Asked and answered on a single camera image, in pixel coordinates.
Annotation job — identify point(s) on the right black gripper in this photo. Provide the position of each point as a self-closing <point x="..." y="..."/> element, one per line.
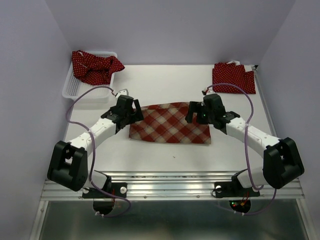
<point x="195" y="107"/>

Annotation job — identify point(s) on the red plaid skirt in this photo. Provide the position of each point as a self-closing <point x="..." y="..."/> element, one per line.
<point x="165" y="123"/>

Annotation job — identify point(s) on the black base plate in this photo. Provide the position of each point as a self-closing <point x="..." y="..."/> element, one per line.
<point x="231" y="189"/>
<point x="118" y="189"/>

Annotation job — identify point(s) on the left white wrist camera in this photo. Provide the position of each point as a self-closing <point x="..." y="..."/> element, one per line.
<point x="124" y="92"/>

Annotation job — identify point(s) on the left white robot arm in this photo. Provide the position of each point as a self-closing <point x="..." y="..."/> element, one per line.
<point x="72" y="163"/>

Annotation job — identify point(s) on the aluminium rail frame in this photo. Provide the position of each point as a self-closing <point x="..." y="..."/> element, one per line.
<point x="187" y="173"/>

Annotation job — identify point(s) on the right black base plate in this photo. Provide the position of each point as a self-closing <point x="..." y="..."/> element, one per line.
<point x="231" y="189"/>

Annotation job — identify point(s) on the red polka dot skirt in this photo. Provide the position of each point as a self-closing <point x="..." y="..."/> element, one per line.
<point x="234" y="73"/>

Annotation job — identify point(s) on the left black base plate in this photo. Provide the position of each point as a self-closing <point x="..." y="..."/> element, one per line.
<point x="118" y="189"/>

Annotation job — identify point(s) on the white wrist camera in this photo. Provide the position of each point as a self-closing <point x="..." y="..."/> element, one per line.
<point x="207" y="91"/>
<point x="124" y="92"/>

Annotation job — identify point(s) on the white plastic basket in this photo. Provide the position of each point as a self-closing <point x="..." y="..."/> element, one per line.
<point x="73" y="87"/>

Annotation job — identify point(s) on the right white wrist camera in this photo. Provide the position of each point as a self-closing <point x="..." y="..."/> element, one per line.
<point x="207" y="91"/>

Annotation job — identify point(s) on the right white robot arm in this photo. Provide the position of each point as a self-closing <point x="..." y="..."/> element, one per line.
<point x="281" y="160"/>

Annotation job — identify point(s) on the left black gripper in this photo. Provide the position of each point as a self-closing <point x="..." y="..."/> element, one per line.
<point x="137" y="115"/>

